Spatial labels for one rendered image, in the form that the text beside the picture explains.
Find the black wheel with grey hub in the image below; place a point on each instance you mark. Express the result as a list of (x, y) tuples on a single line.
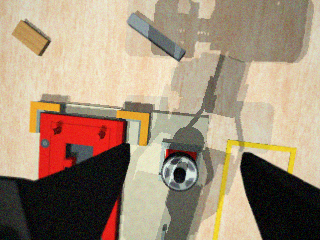
[(179, 160)]

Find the yellow rectangular outline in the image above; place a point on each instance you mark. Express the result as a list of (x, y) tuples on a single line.
[(292, 152)]

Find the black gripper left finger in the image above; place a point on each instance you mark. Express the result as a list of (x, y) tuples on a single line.
[(73, 204)]

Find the grey rectangular bar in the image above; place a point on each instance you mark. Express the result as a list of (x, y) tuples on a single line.
[(159, 39)]

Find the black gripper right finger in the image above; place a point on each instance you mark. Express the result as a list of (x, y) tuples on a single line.
[(284, 206)]

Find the tan wooden block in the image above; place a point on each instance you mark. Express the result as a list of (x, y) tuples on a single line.
[(31, 38)]

